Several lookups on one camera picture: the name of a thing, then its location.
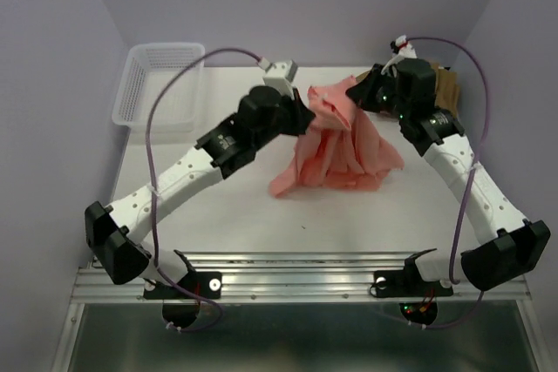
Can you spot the white perforated plastic basket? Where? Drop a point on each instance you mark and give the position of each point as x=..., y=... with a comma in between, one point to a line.
x=148, y=69

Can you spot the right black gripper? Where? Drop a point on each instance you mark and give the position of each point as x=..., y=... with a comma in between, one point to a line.
x=362, y=92

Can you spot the aluminium mounting rail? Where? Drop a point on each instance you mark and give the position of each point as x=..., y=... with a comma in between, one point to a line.
x=277, y=278

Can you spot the pink skirt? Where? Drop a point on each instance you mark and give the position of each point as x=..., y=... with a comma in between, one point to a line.
x=341, y=149

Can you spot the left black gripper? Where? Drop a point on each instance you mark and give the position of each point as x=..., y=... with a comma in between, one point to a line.
x=302, y=117

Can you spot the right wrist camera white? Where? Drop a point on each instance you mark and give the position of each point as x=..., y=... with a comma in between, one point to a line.
x=401, y=49

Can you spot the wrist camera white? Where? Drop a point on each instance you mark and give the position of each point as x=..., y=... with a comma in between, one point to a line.
x=279, y=75
x=401, y=49

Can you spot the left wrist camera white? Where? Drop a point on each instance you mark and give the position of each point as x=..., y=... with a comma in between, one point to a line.
x=279, y=75

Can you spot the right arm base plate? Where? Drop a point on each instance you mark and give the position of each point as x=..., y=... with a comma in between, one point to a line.
x=392, y=285

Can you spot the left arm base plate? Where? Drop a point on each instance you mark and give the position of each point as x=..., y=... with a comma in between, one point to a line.
x=206, y=284

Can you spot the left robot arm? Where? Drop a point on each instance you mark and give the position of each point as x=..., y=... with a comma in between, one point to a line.
x=123, y=236

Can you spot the tan brown skirt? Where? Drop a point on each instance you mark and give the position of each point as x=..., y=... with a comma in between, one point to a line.
x=447, y=89

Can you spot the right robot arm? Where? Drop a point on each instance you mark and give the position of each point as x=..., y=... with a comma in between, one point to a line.
x=510, y=244

